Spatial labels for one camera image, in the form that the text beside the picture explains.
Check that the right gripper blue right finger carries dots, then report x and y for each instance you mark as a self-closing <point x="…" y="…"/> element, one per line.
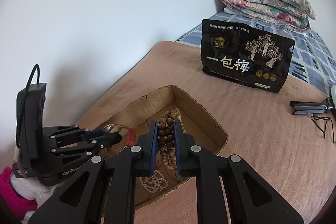
<point x="179" y="146"/>

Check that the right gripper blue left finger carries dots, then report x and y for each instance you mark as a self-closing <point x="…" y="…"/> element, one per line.
<point x="153" y="137"/>

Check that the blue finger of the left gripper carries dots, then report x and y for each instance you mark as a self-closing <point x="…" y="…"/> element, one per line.
<point x="92" y="135"/>
<point x="107" y="140"/>

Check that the open cardboard box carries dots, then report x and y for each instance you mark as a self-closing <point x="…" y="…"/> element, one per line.
<point x="165" y="105"/>

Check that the pink white clothing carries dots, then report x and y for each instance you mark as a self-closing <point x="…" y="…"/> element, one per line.
<point x="23" y="196"/>

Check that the black snack bag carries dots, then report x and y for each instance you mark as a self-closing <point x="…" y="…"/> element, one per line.
<point x="245" y="55"/>

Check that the brown fleece blanket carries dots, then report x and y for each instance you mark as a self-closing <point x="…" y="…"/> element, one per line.
<point x="288" y="150"/>

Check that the blue checkered bed sheet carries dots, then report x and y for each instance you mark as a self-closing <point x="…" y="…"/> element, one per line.
<point x="311" y="60"/>

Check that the folded floral quilt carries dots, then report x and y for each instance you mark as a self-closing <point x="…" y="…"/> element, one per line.
<point x="291" y="14"/>

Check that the white ring light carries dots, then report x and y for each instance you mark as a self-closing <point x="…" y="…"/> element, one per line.
<point x="333" y="94"/>

